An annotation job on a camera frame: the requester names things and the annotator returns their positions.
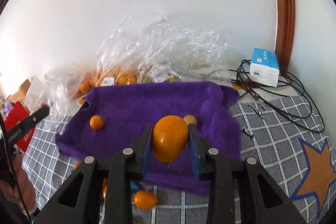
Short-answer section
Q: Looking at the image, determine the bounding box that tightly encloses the purple towel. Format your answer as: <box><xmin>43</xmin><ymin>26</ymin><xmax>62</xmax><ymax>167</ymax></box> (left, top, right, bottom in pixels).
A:
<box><xmin>55</xmin><ymin>81</ymin><xmax>241</xmax><ymax>198</ymax></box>

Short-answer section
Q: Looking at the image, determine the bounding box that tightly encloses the blue white tissue pack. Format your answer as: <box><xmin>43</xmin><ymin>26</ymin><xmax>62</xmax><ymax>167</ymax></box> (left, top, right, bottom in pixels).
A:
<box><xmin>249</xmin><ymin>48</ymin><xmax>281</xmax><ymax>87</ymax></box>

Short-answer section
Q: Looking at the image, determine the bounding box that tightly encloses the red box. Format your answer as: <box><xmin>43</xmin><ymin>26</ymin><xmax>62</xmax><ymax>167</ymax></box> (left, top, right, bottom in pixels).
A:
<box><xmin>4</xmin><ymin>101</ymin><xmax>36</xmax><ymax>152</ymax></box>

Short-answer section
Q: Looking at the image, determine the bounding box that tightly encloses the clear plastic bag of oranges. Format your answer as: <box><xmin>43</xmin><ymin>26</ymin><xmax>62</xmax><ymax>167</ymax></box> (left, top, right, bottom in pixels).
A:
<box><xmin>92</xmin><ymin>14</ymin><xmax>147</xmax><ymax>88</ymax></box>

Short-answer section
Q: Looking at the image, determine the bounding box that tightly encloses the pile of bagged oranges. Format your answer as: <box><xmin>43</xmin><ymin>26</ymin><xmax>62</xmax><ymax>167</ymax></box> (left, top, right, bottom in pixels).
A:
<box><xmin>67</xmin><ymin>68</ymin><xmax>138</xmax><ymax>105</ymax></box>

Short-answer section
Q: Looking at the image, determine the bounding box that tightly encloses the small orange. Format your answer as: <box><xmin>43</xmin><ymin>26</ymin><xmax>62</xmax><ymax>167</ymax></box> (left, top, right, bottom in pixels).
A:
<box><xmin>133</xmin><ymin>190</ymin><xmax>158</xmax><ymax>211</ymax></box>
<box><xmin>90</xmin><ymin>115</ymin><xmax>104</xmax><ymax>131</ymax></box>

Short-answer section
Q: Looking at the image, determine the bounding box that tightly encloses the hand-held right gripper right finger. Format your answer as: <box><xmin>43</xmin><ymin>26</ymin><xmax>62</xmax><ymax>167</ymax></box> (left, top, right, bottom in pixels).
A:
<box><xmin>188</xmin><ymin>124</ymin><xmax>306</xmax><ymax>224</ymax></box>

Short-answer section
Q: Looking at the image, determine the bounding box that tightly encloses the brown wooden door frame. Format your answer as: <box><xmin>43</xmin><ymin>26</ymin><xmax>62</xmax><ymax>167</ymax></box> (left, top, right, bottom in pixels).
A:
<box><xmin>268</xmin><ymin>0</ymin><xmax>296</xmax><ymax>73</ymax></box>

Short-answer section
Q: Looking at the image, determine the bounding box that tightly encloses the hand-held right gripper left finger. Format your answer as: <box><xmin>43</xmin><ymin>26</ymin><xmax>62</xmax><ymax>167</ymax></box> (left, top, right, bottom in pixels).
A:
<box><xmin>33</xmin><ymin>123</ymin><xmax>158</xmax><ymax>224</ymax></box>

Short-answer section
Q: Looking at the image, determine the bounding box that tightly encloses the tan longan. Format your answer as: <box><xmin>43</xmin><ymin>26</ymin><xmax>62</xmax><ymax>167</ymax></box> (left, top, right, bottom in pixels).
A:
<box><xmin>183</xmin><ymin>114</ymin><xmax>198</xmax><ymax>127</ymax></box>

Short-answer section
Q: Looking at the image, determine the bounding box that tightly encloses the clear plastic bag of longans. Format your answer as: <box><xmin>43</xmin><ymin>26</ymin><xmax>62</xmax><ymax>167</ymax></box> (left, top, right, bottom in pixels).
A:
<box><xmin>138</xmin><ymin>27</ymin><xmax>231</xmax><ymax>84</ymax></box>

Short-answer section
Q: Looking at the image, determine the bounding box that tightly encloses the tangle of black cables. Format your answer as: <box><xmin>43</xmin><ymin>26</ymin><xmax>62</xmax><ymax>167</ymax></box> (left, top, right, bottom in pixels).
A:
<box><xmin>228</xmin><ymin>59</ymin><xmax>326</xmax><ymax>132</ymax></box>

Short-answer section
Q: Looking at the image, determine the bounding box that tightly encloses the large orange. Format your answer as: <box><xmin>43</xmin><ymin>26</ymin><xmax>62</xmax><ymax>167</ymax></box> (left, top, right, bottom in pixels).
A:
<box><xmin>152</xmin><ymin>115</ymin><xmax>190</xmax><ymax>163</ymax></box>

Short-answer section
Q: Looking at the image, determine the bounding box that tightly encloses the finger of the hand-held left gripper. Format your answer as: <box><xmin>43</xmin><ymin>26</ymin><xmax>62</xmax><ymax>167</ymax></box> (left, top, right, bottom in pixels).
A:
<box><xmin>16</xmin><ymin>105</ymin><xmax>50</xmax><ymax>130</ymax></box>

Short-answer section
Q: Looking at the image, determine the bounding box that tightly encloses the person's left hand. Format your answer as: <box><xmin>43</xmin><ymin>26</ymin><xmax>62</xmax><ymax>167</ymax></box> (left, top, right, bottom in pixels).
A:
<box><xmin>0</xmin><ymin>153</ymin><xmax>37</xmax><ymax>216</ymax></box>

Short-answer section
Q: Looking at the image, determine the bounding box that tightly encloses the grey checked bedsheet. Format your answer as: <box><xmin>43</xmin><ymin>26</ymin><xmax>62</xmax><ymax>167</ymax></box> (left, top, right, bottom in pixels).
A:
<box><xmin>22</xmin><ymin>60</ymin><xmax>334</xmax><ymax>224</ymax></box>

